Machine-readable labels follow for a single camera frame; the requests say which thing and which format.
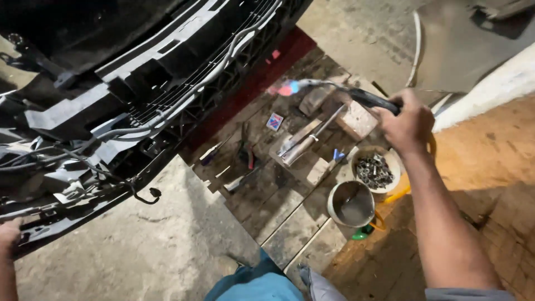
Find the person's right hand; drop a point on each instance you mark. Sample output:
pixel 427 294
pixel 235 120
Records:
pixel 409 123

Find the grey cloth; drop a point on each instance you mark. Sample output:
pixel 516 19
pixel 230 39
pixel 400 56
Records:
pixel 322 287

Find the person's blue trousers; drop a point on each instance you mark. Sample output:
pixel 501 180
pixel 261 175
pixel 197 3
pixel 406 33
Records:
pixel 255 284

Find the dark red car panel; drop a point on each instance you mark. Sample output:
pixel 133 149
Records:
pixel 263 79

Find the blue clip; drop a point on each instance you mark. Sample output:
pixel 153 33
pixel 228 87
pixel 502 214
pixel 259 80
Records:
pixel 338 155

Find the metal rod tool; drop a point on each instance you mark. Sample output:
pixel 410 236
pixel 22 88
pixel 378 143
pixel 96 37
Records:
pixel 311 140

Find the person's right fingers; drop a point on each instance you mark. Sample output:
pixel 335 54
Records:
pixel 395 102

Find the black car bumper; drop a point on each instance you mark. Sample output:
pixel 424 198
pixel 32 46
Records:
pixel 138 83

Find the person's grey sleeve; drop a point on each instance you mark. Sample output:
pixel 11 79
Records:
pixel 468 295

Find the small printed matchbox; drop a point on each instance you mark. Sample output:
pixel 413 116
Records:
pixel 274 121

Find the person's left hand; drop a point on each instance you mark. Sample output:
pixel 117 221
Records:
pixel 8 238

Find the white bowl of screws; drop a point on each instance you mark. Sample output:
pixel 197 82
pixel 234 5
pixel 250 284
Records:
pixel 376 170

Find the grey stone block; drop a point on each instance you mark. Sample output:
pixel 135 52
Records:
pixel 314 101

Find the person's left fingers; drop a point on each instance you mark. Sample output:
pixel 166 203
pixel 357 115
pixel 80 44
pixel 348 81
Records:
pixel 15 228

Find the wooden block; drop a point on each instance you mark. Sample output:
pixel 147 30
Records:
pixel 311 167

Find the green bottle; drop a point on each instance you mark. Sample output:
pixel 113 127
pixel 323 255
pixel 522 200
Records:
pixel 362 232

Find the round metal tin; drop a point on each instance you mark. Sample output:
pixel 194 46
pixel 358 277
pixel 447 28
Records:
pixel 351 204

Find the weathered wooden plank platform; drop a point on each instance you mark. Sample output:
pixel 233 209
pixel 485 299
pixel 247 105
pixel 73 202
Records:
pixel 271 205

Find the pale brick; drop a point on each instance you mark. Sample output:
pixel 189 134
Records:
pixel 356 120

